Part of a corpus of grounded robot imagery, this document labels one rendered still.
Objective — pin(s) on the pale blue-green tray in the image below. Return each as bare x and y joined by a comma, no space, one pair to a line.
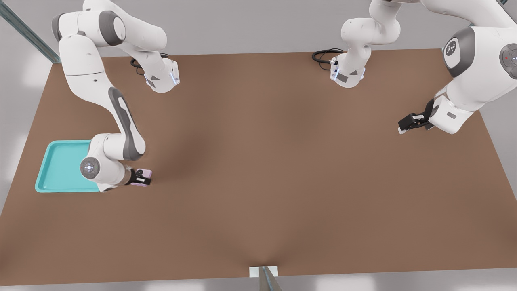
60,165

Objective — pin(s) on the silver frame post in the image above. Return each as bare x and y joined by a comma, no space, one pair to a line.
267,281
28,32

